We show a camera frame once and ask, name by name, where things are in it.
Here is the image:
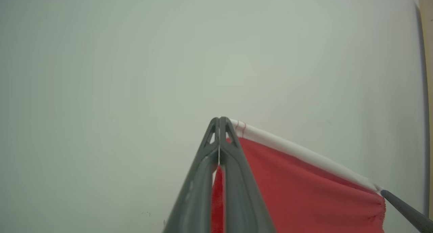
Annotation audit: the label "red basketball shorts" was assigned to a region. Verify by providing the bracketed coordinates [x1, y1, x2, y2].
[211, 119, 386, 233]

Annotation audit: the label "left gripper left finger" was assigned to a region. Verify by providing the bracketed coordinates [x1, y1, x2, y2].
[162, 117, 221, 233]

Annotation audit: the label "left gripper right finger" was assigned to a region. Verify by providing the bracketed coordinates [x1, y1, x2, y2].
[220, 117, 276, 233]

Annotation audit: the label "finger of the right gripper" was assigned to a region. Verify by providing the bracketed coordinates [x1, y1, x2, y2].
[381, 190, 433, 233]

